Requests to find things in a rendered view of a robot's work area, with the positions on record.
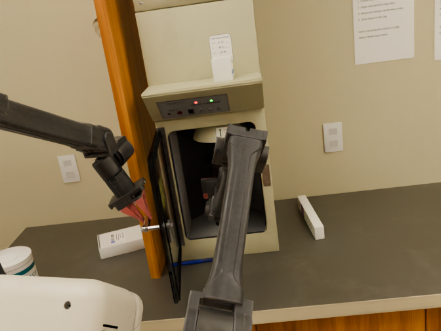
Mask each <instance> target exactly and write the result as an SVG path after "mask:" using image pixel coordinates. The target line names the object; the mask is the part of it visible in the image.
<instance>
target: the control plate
mask: <svg viewBox="0 0 441 331"><path fill-rule="evenodd" d="M211 99H213V101H212V102H210V101H209V100H211ZM195 101H197V102H198V103H197V104H195V103H194V102H195ZM156 104H157V107H158V108H159V111H160V113H161V116H162V118H163V119H169V118H179V117H185V116H195V115H201V114H211V113H217V112H227V111H230V107H229V103H228V97H227V94H223V95H213V96H207V97H197V98H191V99H182V100H172V101H166V102H157V103H156ZM218 106H220V108H219V109H217V107H218ZM191 108H193V109H194V112H195V113H194V114H189V112H188V109H191ZM200 108H201V109H203V110H202V111H200ZM208 108H211V109H210V110H209V109H208ZM178 111H181V112H182V114H177V112H178ZM167 113H171V115H168V114H167Z"/></svg>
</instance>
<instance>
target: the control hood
mask: <svg viewBox="0 0 441 331"><path fill-rule="evenodd" d="M223 94H227V97H228V103H229V107H230V111H227V112H217V113H211V114H201V115H195V116H185V117H179V118H169V119H163V118H162V116H161V113H160V111H159V108H158V106H157V104H156V103H157V102H166V101H172V100H182V99H191V98H197V97H207V96H213V95H223ZM141 97H142V99H143V101H144V104H145V106H146V108H147V110H148V112H149V114H150V116H151V119H152V121H165V120H175V119H181V118H191V117H197V116H207V115H213V114H223V113H229V112H239V111H244V110H254V109H261V108H264V96H263V79H262V77H261V73H259V72H253V73H248V74H238V75H234V79H233V80H230V81H219V82H214V78H208V79H199V80H193V81H183V82H178V83H168V84H163V85H153V86H149V87H148V88H147V89H146V90H145V91H144V92H143V93H142V94H141Z"/></svg>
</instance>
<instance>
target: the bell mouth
mask: <svg viewBox="0 0 441 331"><path fill-rule="evenodd" d="M233 125H237V126H241V127H246V131H249V129H248V128H247V126H246V124H245V123H233ZM227 127H228V125H218V126H212V127H201V128H196V129H195V132H194V136H193V139H194V140H195V141H197V142H201V143H215V142H216V139H217V138H216V137H222V138H225V135H226V130H227Z"/></svg>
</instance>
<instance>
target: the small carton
mask: <svg viewBox="0 0 441 331"><path fill-rule="evenodd" d="M211 64H212V69H213V78H214V82H219V81H230V80H233V79H234V69H233V63H232V55H226V56H216V57H213V58H212V59H211Z"/></svg>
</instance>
